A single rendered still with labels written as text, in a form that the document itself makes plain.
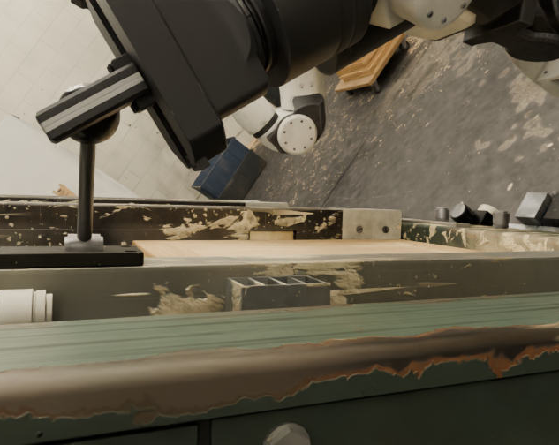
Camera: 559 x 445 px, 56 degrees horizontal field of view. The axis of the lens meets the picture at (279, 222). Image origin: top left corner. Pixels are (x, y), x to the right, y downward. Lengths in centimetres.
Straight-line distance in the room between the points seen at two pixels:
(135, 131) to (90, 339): 584
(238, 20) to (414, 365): 22
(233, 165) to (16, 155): 188
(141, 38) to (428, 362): 22
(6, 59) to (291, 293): 578
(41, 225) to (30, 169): 380
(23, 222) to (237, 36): 55
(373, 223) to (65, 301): 67
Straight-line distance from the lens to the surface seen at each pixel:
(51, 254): 38
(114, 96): 31
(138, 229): 81
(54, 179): 459
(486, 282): 54
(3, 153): 462
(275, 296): 37
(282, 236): 88
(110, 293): 39
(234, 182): 510
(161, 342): 16
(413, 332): 18
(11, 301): 36
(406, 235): 99
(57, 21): 610
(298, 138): 101
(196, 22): 32
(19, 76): 604
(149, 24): 31
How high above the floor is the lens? 142
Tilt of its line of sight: 21 degrees down
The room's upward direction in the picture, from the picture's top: 54 degrees counter-clockwise
